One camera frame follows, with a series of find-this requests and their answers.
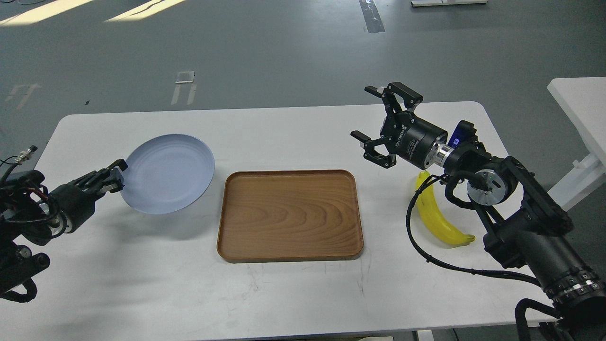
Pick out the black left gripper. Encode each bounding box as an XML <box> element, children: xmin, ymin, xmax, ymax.
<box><xmin>50</xmin><ymin>160</ymin><xmax>128</xmax><ymax>233</ymax></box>

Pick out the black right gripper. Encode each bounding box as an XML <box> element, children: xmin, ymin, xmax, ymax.
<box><xmin>350</xmin><ymin>82</ymin><xmax>448</xmax><ymax>170</ymax></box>

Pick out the white table base far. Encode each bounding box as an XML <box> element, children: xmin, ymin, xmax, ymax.
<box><xmin>410</xmin><ymin>0</ymin><xmax>489</xmax><ymax>7</ymax></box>

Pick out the light blue plate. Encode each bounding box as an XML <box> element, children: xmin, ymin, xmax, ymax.
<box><xmin>121</xmin><ymin>134</ymin><xmax>215</xmax><ymax>215</ymax></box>

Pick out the brown wooden tray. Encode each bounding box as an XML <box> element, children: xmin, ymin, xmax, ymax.
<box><xmin>216</xmin><ymin>169</ymin><xmax>364</xmax><ymax>263</ymax></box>

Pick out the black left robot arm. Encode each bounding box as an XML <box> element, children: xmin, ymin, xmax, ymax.
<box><xmin>0</xmin><ymin>145</ymin><xmax>128</xmax><ymax>304</ymax></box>

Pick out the white side table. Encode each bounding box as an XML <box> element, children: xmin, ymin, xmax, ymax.
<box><xmin>547</xmin><ymin>76</ymin><xmax>606</xmax><ymax>211</ymax></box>

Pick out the yellow banana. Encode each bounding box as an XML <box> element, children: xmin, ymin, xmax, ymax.
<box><xmin>415</xmin><ymin>170</ymin><xmax>476</xmax><ymax>247</ymax></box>

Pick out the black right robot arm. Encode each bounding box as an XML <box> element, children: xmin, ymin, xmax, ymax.
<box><xmin>351</xmin><ymin>82</ymin><xmax>606</xmax><ymax>341</ymax></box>

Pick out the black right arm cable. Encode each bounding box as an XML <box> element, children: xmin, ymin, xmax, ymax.
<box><xmin>406</xmin><ymin>174</ymin><xmax>541</xmax><ymax>286</ymax></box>

